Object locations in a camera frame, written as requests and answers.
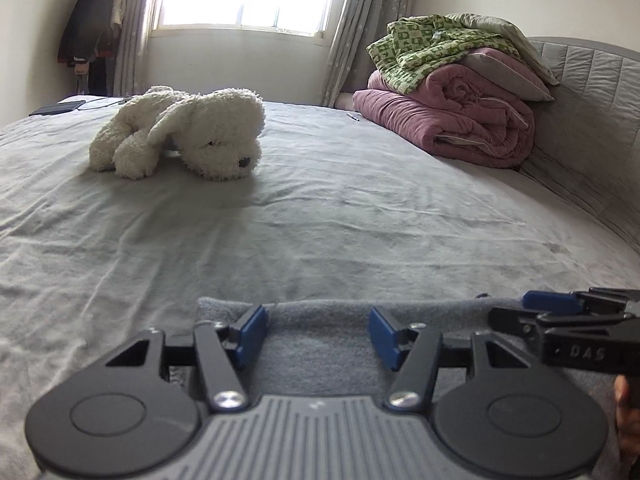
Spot grey bed sheet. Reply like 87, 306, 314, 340
1, 103, 639, 479

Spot dark cable on bed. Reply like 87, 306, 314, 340
77, 95, 134, 111

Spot person's right hand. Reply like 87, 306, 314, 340
613, 375, 640, 466

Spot beige pink pillow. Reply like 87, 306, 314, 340
447, 12, 561, 104

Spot grey padded headboard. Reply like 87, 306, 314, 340
522, 37, 639, 250

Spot green patterned blanket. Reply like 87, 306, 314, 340
367, 14, 522, 94

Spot dark tablet on bed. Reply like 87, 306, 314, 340
30, 100, 87, 116

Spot dark hanging clothes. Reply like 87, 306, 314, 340
58, 0, 127, 96

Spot grey patterned right curtain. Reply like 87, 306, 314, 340
320, 0, 413, 107

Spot grey patterned curtain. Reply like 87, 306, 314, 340
320, 0, 413, 107
113, 0, 156, 96

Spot pink rolled quilt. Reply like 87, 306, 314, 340
352, 63, 535, 169

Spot white plush dog toy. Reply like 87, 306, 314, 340
89, 86, 266, 181

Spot grey knitted cat sweater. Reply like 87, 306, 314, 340
169, 296, 624, 480

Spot grey patterned left curtain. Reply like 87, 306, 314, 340
113, 0, 156, 96

